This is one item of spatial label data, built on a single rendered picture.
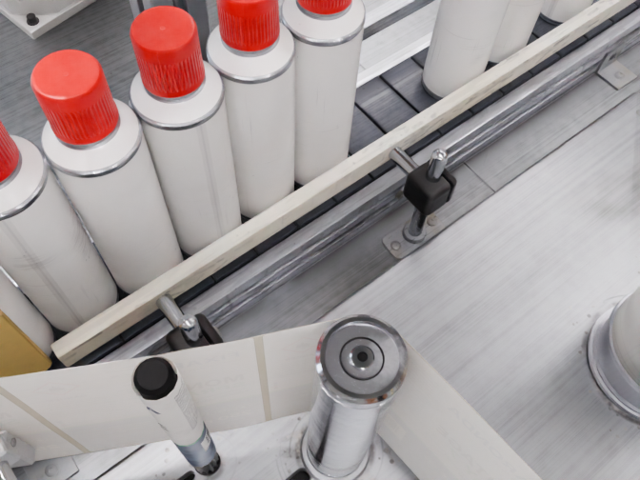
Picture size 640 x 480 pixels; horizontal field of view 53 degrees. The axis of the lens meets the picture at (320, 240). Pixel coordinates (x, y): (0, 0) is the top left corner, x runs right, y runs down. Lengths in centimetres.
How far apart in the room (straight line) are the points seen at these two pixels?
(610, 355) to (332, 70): 26
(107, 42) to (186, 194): 33
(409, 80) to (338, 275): 19
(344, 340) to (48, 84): 18
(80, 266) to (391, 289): 22
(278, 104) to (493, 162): 28
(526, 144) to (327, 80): 28
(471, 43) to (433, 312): 21
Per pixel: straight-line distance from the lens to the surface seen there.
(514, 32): 61
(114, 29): 73
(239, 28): 36
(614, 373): 49
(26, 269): 40
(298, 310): 53
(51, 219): 37
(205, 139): 37
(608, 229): 56
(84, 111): 33
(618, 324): 47
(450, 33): 54
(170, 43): 34
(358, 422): 29
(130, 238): 41
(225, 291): 48
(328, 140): 47
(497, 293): 50
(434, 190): 49
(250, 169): 45
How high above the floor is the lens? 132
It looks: 61 degrees down
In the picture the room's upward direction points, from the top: 5 degrees clockwise
